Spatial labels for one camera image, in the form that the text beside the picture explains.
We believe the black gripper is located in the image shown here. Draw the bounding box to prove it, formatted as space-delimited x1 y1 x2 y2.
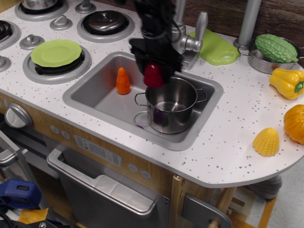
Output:
129 28 183 84

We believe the dark red toy sweet potato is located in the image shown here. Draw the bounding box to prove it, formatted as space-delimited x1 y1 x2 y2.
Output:
143 62 164 88

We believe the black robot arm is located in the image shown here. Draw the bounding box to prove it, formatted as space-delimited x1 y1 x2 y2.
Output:
129 0 183 88

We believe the steel pot in sink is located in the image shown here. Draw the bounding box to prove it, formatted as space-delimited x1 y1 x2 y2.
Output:
134 77 208 134

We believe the grey toy sink basin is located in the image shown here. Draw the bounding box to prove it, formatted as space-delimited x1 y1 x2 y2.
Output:
63 52 224 151

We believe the steel pot lid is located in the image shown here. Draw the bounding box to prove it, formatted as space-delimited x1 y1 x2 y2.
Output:
85 10 127 32

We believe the small steel pot right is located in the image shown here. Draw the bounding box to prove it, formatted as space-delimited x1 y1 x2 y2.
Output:
237 39 296 74

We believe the steel pot top left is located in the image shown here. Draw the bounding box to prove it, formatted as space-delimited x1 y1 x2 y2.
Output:
21 0 57 10

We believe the silver toy faucet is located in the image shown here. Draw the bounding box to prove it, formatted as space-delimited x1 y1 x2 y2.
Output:
171 0 209 70

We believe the orange toy carrot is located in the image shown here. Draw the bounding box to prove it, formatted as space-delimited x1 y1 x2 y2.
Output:
116 67 131 95

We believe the back right stove burner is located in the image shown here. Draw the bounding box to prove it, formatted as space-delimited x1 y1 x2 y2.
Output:
77 12 135 43

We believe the green toy cutting board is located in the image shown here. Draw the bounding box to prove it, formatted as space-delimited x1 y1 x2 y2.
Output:
184 29 240 68

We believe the silver stove knob top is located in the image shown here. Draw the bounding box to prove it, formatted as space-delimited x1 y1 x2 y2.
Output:
75 0 96 14

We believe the silver stove knob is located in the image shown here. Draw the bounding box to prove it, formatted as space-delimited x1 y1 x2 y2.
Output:
75 0 96 14
19 34 45 50
0 56 11 72
50 15 73 31

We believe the front stove burner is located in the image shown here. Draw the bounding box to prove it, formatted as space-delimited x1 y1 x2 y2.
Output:
22 46 91 85

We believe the silver stove knob upper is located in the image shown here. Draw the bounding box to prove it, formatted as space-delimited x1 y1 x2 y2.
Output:
50 15 73 31

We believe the light green toy plate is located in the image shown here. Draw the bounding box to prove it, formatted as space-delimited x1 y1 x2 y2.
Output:
30 39 82 67

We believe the back left stove burner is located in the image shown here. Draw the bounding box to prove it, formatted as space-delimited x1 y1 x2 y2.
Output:
14 0 69 22

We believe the grey vertical pole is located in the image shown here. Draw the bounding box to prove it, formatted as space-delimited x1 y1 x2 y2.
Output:
233 0 261 48

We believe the green toy bitter gourd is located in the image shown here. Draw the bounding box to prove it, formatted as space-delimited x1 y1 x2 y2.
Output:
255 34 298 64

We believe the silver stove knob middle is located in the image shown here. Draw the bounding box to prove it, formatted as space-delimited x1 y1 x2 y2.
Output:
19 34 45 50

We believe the yellow toy bell pepper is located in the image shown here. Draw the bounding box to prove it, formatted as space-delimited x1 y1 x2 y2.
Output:
269 68 304 100

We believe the yellow toy corn piece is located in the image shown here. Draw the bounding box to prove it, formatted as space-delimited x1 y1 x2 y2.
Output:
253 128 280 156

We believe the grey dishwasher door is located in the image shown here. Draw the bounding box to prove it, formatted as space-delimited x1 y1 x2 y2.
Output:
47 149 170 228

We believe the left edge stove burner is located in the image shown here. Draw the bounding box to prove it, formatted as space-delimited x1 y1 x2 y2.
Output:
0 20 21 51

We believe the silver round oven dial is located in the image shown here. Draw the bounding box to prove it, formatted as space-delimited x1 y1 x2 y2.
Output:
4 103 33 129

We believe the orange toy pumpkin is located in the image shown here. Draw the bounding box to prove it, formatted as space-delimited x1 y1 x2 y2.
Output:
284 104 304 144

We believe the silver stove knob left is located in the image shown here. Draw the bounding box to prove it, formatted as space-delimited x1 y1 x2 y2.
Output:
0 56 11 72

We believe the grey cabinet door right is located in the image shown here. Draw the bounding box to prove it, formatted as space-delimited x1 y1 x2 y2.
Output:
182 193 233 228

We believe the grey oven door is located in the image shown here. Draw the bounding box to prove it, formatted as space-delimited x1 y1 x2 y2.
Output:
0 114 58 182

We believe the blue clamp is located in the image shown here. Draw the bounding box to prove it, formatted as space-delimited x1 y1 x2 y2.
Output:
0 179 42 209

